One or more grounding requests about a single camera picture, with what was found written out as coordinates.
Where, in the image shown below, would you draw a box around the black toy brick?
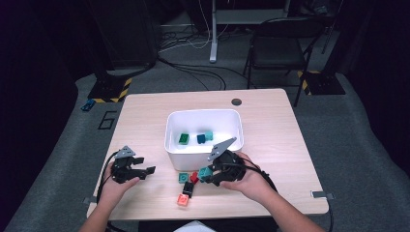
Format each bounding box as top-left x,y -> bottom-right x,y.
182,181 -> 195,198

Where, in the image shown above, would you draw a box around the person's right hand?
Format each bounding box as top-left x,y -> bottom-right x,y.
220,151 -> 276,203

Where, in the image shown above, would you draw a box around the small blue object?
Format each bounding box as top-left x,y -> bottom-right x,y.
80,98 -> 97,112

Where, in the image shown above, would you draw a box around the white floor cables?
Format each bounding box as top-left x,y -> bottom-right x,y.
159,0 -> 230,52

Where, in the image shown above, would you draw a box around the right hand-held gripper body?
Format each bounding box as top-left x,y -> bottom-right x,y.
206,136 -> 249,188

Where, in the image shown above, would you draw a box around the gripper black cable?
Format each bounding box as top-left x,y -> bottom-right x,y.
95,150 -> 122,232
236,160 -> 335,232

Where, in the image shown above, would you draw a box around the person's left hand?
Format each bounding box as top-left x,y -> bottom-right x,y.
97,160 -> 141,211

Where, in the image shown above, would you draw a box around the person's dark clothing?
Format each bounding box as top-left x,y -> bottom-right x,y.
138,217 -> 274,232

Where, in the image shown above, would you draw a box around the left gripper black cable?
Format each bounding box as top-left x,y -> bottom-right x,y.
95,150 -> 122,232

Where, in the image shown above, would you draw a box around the black stand base striped tape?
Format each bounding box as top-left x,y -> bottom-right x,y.
87,76 -> 133,104
297,70 -> 347,97

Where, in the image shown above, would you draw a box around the white desk frame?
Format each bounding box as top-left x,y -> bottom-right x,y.
208,0 -> 292,64

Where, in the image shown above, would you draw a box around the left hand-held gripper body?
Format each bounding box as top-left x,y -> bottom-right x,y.
110,145 -> 145,185

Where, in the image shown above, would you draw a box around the black folding chair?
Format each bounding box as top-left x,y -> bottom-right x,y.
243,16 -> 327,108

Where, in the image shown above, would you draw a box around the white plastic bin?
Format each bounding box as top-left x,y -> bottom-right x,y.
163,108 -> 245,172

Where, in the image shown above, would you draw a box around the black floor cables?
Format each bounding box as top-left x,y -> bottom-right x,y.
157,56 -> 250,92

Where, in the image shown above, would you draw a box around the person's white garment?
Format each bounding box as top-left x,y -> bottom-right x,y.
173,219 -> 218,232

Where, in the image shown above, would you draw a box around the orange toy brick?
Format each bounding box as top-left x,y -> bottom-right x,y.
176,193 -> 190,208

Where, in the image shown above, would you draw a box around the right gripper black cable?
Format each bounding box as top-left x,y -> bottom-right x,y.
236,160 -> 335,232

